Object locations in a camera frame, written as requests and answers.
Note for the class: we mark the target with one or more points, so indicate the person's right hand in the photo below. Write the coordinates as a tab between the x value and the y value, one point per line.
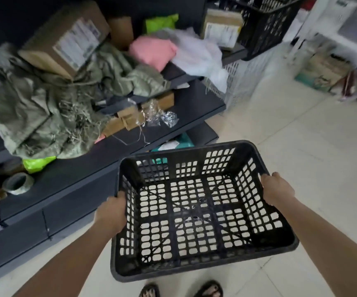
277	190

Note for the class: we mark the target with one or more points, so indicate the person's left hand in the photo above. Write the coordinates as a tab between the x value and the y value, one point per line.
110	214

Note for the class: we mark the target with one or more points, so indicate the person's left thumb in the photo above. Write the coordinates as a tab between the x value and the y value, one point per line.
123	197

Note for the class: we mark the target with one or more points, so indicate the person's right thumb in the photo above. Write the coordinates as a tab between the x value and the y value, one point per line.
266	177

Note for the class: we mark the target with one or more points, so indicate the black plastic lattice basket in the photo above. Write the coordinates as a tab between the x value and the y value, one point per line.
197	210

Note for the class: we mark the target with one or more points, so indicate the person's left forearm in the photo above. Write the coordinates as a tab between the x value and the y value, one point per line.
63	262

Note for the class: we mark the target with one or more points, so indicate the person's right forearm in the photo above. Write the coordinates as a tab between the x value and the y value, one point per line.
330	247

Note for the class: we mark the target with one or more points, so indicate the dark shelving unit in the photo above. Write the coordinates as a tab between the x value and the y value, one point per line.
82	170

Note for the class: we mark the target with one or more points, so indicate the teal parcel bag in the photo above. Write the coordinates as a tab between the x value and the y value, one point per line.
173	145

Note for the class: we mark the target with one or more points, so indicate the flat brown cardboard box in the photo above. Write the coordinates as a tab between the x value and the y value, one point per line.
135	115

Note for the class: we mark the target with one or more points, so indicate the crumpled clear plastic wrap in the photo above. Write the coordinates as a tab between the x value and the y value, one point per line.
159	115

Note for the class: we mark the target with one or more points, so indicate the lime green plastic bag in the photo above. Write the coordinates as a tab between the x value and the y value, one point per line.
37	163

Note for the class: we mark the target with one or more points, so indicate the person's left sandal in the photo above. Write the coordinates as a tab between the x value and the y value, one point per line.
149	290

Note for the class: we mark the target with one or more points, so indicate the person's sandal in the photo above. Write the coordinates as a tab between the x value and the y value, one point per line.
208	289
149	290

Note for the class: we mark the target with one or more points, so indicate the white plastic lattice crate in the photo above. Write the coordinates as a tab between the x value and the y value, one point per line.
246	77

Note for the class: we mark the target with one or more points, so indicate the grey tape roll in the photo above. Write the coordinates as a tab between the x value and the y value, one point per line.
18	183

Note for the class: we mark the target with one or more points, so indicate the printed carton box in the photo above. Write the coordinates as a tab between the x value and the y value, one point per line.
322	72

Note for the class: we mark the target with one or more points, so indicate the green woven sack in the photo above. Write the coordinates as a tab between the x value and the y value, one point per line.
51	102

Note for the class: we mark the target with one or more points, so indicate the person's right sandal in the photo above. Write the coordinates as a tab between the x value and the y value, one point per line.
208	289

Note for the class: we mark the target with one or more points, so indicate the white woven sack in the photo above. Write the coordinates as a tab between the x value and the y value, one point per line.
197	55

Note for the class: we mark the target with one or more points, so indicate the pink plastic parcel bag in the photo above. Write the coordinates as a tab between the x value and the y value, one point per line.
153	52

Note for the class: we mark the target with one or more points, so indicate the black plastic crate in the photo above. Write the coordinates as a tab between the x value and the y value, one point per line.
265	21

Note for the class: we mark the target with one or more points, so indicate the small labelled cardboard box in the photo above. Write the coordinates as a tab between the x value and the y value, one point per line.
221	27

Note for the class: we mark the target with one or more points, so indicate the white shelf rack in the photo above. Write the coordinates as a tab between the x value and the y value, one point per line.
336	30

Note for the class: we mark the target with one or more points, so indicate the plain brown cardboard box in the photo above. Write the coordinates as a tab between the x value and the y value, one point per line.
121	32

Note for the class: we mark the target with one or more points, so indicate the large labelled cardboard box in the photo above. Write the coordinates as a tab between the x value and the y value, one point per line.
65	40

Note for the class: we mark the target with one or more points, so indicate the bright green parcel bag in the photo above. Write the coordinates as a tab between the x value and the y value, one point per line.
160	23

